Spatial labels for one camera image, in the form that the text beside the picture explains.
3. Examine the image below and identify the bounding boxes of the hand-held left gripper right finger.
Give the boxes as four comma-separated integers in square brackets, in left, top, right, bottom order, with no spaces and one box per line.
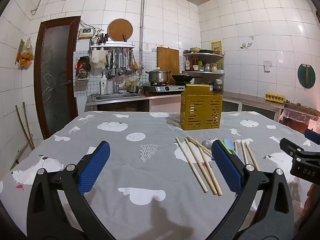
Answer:
[205,140,295,240]

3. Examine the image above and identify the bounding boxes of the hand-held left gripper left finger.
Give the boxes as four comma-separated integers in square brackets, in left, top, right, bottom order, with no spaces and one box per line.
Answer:
[26,141,118,240]

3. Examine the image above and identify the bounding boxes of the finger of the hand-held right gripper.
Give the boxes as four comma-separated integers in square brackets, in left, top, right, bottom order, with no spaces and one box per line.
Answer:
[279,137,320,161]
[304,129,320,145]

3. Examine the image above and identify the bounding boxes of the yellow perforated utensil holder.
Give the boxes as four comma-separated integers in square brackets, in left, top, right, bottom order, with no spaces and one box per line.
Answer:
[180,84,223,131]

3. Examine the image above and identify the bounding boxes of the row of hanging kitchen utensils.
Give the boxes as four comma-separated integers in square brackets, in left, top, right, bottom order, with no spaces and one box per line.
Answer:
[102,48,139,80]

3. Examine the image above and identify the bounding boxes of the lace-covered side table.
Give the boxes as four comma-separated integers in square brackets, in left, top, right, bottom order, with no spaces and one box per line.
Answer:
[279,102,320,131]

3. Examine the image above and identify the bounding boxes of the yellow egg carton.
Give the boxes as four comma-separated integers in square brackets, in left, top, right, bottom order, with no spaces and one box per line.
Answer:
[265,93,286,104]

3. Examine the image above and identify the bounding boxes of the grey printed tablecloth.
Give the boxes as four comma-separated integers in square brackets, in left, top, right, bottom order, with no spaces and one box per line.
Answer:
[0,110,320,240]

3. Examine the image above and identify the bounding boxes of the steel kitchen counter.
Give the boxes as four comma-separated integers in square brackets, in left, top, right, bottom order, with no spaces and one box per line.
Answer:
[86,89,286,123]

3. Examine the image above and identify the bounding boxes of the steel sink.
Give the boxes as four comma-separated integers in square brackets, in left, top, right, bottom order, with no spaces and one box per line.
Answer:
[86,92,146,106]

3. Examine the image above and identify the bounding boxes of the leaning wooden stick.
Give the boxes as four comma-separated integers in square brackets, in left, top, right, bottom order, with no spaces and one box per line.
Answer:
[22,102,36,150]
[15,104,33,151]

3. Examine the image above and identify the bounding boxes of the white detergent bottle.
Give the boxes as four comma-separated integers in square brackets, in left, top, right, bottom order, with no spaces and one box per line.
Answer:
[100,75,108,95]

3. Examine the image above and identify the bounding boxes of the steel faucet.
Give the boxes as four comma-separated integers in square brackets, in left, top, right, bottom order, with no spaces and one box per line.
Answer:
[114,64,124,94]

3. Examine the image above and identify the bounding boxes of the brown glass panel door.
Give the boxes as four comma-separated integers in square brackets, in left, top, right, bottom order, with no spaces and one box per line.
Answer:
[34,16,82,140]

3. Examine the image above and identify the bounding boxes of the black wok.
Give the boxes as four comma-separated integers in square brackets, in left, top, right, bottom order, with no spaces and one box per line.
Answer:
[171,73,204,82]

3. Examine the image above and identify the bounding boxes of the red hanging bundle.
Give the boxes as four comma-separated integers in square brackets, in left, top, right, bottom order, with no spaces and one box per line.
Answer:
[75,56,91,81]

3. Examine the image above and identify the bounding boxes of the gas stove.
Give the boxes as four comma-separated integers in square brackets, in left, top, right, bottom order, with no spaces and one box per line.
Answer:
[142,82,187,95]

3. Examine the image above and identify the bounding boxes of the row of condiment bottles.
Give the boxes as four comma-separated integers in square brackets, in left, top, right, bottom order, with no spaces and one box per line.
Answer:
[184,56,224,73]

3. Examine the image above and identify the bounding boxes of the white hanging cloth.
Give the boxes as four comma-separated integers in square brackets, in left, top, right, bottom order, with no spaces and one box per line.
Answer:
[90,51,108,69]

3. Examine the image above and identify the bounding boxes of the steel cooking pot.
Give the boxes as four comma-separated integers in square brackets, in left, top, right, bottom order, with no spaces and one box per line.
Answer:
[145,67,172,84]

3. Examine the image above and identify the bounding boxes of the metal corner shelf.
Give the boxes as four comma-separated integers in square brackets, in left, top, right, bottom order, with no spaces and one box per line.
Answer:
[182,50,225,76]

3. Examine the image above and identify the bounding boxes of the metal utensil rack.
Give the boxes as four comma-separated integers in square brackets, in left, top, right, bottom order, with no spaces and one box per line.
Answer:
[90,42,136,52]

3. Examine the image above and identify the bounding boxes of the rectangular wooden cutting board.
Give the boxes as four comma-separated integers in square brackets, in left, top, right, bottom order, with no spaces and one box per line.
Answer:
[156,46,180,77]

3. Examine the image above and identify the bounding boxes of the knife holder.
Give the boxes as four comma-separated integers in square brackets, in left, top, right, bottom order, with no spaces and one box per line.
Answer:
[95,29,109,45]

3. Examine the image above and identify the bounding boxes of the yellow hanging plastic bag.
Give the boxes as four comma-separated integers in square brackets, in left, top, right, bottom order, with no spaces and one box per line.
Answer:
[15,39,34,70]

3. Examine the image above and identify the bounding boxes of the round wooden board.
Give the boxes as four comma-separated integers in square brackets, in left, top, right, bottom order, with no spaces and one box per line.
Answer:
[107,18,133,42]

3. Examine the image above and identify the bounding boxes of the green round wall plaque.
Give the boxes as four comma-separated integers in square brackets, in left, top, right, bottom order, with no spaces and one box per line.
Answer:
[297,63,316,89]

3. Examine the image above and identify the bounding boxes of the yellow wall poster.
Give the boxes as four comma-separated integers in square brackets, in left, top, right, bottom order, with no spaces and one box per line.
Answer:
[211,40,223,55]

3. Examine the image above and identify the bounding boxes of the white wall meter box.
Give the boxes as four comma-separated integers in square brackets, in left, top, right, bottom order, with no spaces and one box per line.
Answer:
[78,28,94,40]

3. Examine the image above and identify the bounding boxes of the metal wall pipe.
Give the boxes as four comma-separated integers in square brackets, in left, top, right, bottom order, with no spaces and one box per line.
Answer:
[31,0,146,68]

